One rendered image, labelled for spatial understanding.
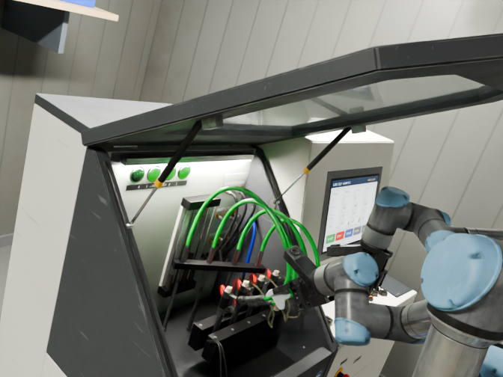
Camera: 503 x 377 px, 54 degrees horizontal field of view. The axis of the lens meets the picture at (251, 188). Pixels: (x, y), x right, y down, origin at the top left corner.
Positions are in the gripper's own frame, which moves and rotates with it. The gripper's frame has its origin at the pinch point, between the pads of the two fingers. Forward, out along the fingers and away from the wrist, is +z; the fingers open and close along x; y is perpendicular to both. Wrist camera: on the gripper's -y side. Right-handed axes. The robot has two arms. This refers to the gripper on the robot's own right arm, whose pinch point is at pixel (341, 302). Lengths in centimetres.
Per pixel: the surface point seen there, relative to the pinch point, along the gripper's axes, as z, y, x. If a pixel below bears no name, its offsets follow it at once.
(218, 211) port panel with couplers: 1, -57, 8
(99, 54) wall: -12, -250, 83
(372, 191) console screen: -12, -33, 76
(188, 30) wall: -42, -227, 134
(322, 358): 27.6, -3.3, 13.1
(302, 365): 27.6, -5.0, 3.8
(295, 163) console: -23, -42, 23
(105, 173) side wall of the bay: -18, -53, -46
